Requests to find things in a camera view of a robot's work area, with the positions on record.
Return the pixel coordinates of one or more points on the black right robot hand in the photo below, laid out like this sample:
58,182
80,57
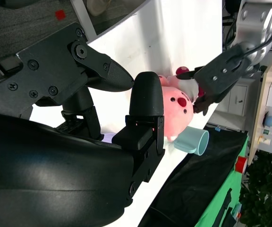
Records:
44,170

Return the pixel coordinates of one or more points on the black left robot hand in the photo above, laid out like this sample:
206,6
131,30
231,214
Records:
221,73

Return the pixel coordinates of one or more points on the pink plush doll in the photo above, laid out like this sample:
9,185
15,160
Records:
176,113

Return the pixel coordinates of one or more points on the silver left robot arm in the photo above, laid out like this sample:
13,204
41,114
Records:
256,19

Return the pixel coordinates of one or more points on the lavender plate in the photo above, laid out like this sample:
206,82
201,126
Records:
108,137

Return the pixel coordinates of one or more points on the white cabinet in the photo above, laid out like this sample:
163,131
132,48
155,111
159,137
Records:
237,94

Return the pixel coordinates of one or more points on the light blue cup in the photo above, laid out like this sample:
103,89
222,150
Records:
190,139

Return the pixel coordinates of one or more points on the red tape roll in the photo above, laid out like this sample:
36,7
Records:
241,164

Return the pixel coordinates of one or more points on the black cloth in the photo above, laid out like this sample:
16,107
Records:
197,177

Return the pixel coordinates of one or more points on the green cloth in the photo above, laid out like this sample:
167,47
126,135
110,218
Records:
235,182

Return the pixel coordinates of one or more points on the green leafy plant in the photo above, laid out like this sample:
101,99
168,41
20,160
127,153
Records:
266,194

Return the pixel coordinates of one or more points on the beige shoe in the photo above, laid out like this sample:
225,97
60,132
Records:
98,7

